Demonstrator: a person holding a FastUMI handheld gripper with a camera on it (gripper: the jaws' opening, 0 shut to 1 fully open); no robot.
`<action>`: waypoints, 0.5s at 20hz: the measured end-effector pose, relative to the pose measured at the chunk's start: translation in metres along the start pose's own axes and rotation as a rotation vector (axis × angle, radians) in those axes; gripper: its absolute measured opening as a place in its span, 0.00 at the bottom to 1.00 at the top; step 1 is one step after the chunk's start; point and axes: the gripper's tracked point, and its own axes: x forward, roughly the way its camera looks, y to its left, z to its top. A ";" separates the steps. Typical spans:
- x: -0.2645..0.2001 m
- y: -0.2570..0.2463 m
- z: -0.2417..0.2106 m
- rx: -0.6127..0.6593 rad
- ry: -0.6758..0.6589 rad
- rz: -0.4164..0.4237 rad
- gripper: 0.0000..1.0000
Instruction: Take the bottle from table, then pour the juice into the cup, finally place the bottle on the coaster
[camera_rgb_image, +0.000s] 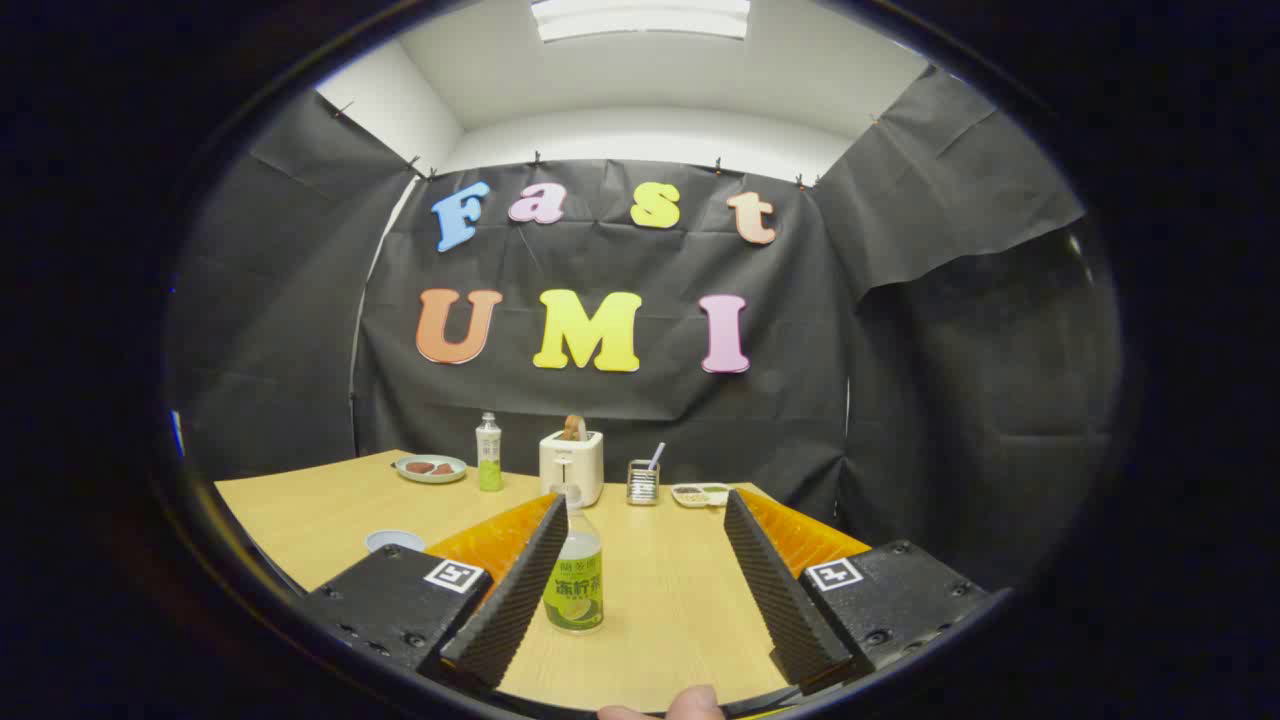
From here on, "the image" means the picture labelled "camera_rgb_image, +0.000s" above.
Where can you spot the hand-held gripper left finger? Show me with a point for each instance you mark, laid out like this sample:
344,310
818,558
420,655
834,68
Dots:
515,585

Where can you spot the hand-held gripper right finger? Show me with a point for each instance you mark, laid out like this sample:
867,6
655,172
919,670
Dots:
775,590

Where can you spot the green label juice bottle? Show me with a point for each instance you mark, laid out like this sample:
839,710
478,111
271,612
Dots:
578,590

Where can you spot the white cup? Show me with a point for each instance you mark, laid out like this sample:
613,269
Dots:
392,540

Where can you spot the slim white green bottle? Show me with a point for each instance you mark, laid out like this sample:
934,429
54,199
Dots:
488,455

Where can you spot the wooden table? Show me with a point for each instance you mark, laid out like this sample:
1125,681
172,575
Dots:
665,620

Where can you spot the white divided dish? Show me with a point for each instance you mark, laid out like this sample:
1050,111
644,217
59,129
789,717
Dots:
700,496

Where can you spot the white toaster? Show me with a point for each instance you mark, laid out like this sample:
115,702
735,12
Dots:
570,468

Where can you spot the pale green plate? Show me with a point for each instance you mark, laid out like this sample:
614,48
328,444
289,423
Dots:
430,476

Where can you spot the brown toast slice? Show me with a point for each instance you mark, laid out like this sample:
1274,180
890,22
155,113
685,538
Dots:
574,428

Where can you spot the white straw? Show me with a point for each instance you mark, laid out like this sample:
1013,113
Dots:
656,455

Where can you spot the black backdrop cloth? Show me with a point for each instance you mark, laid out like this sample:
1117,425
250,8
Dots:
800,400

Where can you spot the ceiling light panel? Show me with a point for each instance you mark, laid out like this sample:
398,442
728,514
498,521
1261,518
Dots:
640,18

